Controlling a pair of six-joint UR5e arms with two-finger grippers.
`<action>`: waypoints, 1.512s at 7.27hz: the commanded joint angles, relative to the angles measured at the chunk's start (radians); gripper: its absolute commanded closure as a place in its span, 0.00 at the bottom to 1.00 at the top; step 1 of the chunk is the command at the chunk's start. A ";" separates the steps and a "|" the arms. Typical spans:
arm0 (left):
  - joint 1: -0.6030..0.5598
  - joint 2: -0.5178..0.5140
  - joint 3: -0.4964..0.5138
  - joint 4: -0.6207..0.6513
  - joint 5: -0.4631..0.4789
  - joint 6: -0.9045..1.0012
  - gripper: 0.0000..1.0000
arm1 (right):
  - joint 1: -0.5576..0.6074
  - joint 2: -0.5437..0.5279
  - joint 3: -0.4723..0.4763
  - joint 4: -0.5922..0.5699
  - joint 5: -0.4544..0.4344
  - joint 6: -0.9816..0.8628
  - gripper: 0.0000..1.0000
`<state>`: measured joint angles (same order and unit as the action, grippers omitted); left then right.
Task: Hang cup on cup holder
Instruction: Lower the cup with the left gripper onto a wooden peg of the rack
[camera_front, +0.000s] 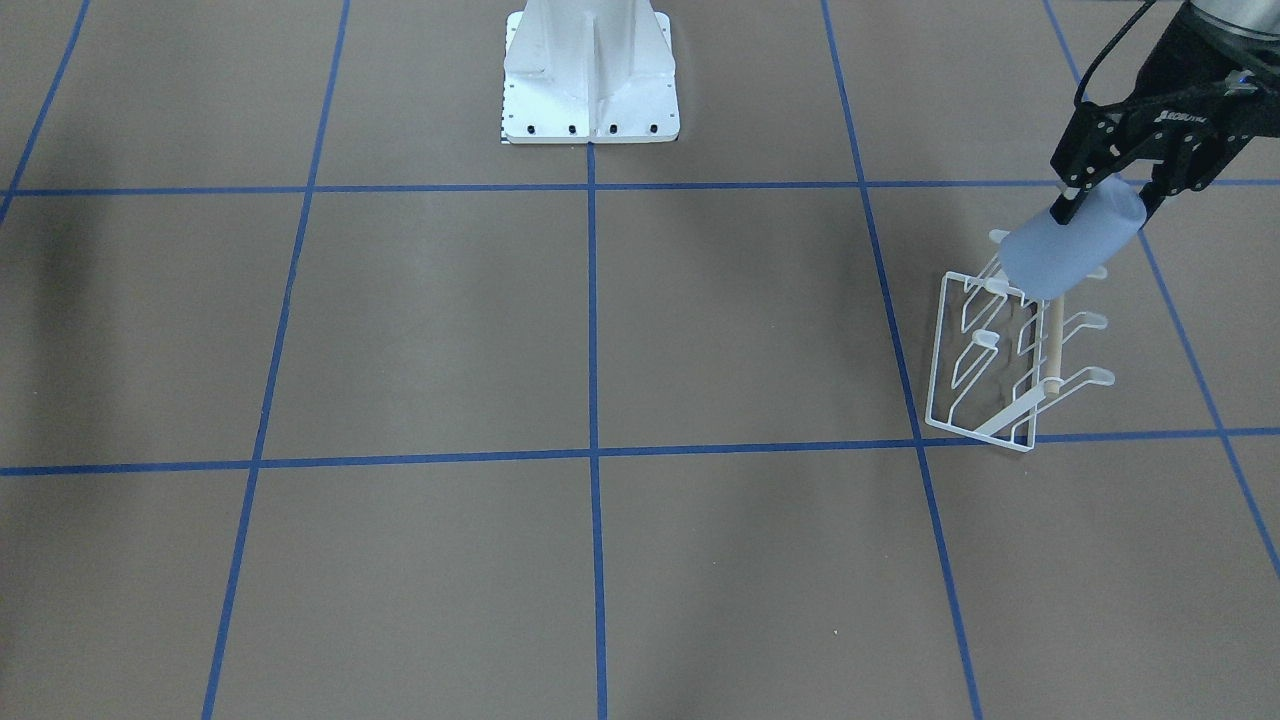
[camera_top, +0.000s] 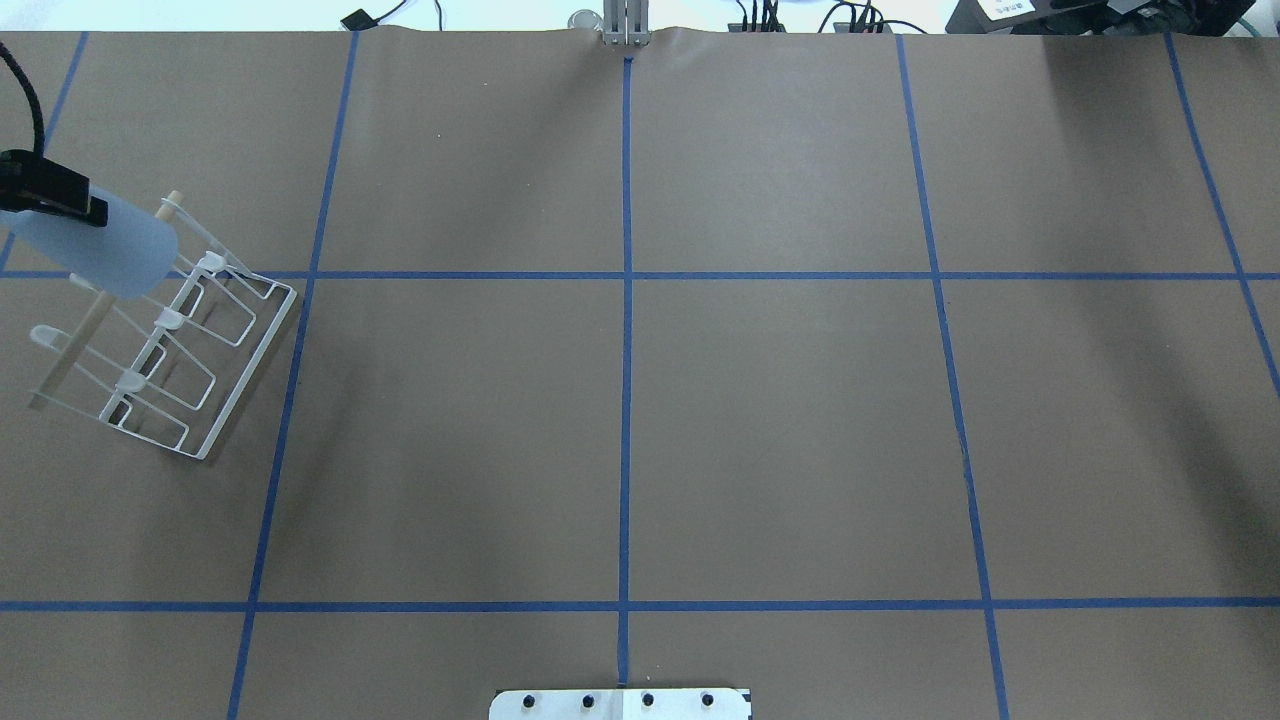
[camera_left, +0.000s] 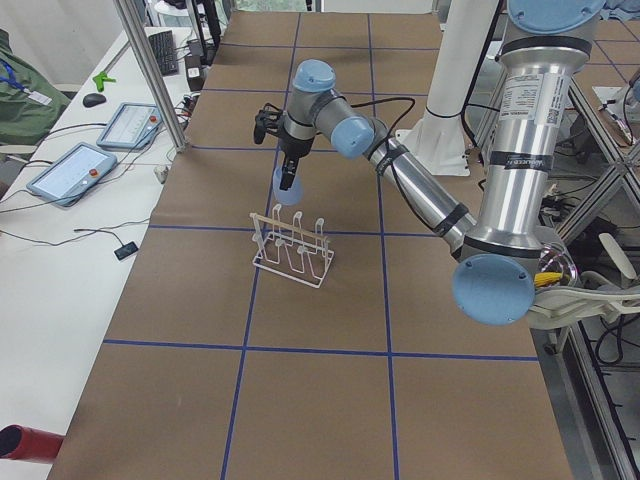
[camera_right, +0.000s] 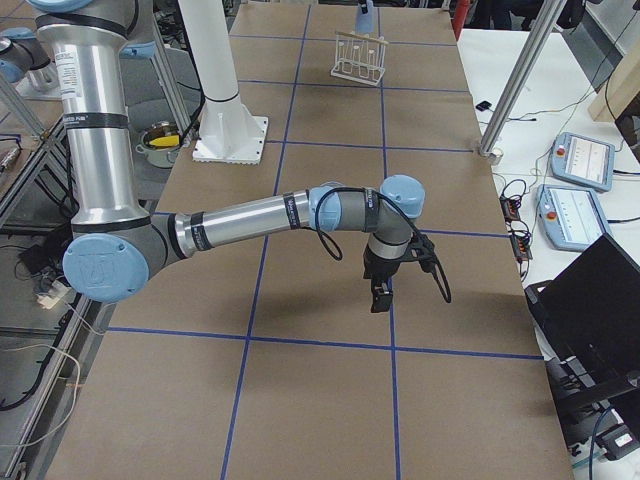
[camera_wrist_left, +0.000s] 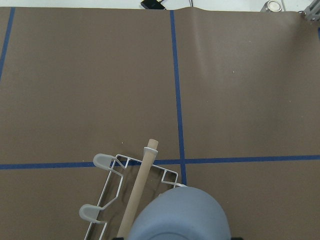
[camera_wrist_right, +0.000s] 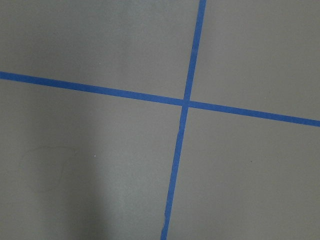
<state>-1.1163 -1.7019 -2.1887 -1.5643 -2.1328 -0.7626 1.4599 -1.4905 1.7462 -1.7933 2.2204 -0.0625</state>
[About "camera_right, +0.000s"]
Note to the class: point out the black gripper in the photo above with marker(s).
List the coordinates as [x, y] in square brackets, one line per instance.
[380, 268]

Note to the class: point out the light blue plastic cup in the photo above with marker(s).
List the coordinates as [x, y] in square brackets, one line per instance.
[364, 22]

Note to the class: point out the black usb hub right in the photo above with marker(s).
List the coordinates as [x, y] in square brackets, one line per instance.
[521, 247]

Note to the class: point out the black usb hub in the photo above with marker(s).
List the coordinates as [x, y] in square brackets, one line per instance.
[510, 207]
[521, 247]

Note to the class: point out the black usb hub left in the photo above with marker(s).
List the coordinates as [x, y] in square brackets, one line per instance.
[510, 207]

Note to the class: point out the near grey teach pendant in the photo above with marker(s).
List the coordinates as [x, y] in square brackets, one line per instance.
[572, 217]

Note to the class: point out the grey teach pendant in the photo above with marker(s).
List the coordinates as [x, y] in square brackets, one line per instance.
[583, 161]
[572, 217]

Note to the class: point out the black laptop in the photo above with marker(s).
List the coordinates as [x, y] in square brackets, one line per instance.
[590, 312]

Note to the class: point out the black power adapter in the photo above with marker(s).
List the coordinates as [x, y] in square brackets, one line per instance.
[483, 106]

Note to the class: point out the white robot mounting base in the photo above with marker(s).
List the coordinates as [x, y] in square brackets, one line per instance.
[228, 131]

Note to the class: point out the far grey teach pendant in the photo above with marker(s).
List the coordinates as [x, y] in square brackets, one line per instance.
[583, 161]

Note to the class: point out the metal pot with corn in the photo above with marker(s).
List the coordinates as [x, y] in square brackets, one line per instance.
[160, 144]

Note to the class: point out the wooden board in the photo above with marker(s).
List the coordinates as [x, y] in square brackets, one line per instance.
[618, 90]

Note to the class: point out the white power strip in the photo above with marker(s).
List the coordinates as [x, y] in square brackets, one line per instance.
[49, 300]

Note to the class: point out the white wire cup holder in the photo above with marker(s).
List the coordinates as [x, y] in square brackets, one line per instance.
[359, 58]

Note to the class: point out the aluminium frame post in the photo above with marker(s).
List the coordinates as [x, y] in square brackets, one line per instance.
[529, 54]

